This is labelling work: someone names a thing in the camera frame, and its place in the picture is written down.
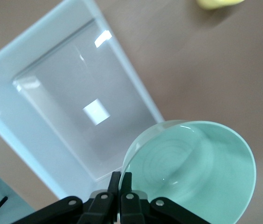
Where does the light green bowl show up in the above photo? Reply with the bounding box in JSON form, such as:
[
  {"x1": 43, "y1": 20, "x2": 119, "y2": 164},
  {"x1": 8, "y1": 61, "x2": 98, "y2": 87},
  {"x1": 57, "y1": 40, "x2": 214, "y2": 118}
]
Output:
[{"x1": 121, "y1": 119, "x2": 257, "y2": 224}]

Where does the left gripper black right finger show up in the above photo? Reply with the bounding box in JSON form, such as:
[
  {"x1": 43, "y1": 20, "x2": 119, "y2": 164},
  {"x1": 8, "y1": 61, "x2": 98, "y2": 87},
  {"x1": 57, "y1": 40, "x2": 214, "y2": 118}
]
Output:
[{"x1": 119, "y1": 172, "x2": 211, "y2": 224}]

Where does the white rectangular label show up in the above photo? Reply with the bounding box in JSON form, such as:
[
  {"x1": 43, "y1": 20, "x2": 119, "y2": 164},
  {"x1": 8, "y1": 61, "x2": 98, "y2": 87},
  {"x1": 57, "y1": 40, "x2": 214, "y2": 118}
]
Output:
[{"x1": 83, "y1": 98, "x2": 111, "y2": 126}]

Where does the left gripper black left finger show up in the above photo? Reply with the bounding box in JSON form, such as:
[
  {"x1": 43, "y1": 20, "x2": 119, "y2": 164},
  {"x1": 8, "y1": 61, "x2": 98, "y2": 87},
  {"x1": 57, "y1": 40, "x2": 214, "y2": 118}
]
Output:
[{"x1": 17, "y1": 172, "x2": 121, "y2": 224}]

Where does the yellow cup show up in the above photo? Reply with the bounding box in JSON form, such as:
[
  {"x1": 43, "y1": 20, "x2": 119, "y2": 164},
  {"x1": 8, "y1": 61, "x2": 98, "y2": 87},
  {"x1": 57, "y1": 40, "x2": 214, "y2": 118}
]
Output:
[{"x1": 196, "y1": 0, "x2": 245, "y2": 10}]

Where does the translucent white plastic bin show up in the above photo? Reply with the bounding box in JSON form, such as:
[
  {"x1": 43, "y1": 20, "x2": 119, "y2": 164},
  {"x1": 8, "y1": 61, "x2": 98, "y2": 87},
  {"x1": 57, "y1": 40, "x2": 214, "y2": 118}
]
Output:
[{"x1": 0, "y1": 0, "x2": 165, "y2": 200}]

